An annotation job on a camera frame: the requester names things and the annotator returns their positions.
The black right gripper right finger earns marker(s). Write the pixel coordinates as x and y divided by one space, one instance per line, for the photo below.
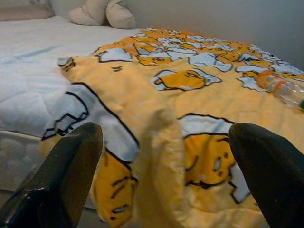
273 175

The yellow cartoon print blanket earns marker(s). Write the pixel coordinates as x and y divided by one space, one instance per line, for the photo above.
142 95

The white quilted mattress pad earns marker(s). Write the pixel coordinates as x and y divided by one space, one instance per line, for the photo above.
35 59

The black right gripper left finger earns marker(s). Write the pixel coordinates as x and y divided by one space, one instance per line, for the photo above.
59 178

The beige plush toy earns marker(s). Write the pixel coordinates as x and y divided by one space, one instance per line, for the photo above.
95 13

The clear plastic bottle orange cap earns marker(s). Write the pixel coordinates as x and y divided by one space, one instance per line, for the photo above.
285 91

